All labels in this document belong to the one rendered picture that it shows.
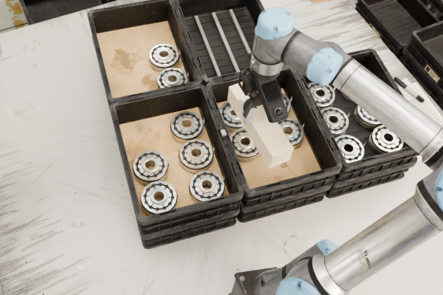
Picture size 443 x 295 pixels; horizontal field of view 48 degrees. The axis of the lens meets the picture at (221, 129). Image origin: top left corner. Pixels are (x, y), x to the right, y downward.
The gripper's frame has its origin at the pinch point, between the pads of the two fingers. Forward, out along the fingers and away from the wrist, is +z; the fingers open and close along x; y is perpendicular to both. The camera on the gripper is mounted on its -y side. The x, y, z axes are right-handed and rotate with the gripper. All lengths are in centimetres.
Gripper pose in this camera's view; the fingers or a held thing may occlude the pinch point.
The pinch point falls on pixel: (259, 120)
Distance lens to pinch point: 132.2
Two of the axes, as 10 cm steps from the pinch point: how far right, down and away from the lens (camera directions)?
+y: -4.5, -7.7, 4.6
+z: -0.6, 5.4, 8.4
